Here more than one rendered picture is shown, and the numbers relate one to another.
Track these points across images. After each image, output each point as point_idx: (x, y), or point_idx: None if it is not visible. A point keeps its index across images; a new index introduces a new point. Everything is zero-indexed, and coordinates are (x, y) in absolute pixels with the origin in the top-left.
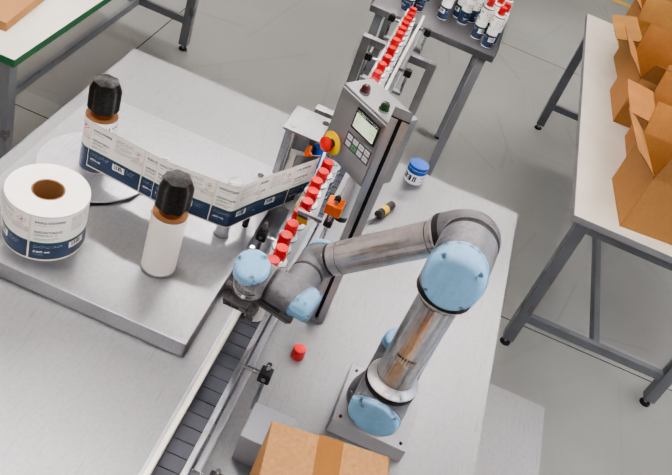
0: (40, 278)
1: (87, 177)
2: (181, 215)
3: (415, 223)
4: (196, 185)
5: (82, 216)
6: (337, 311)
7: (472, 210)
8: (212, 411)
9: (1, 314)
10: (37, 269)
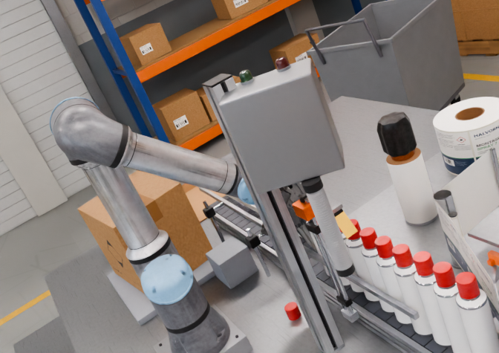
0: (426, 161)
1: None
2: (392, 157)
3: (148, 138)
4: (467, 186)
5: (444, 139)
6: None
7: (83, 109)
8: (267, 237)
9: None
10: (436, 160)
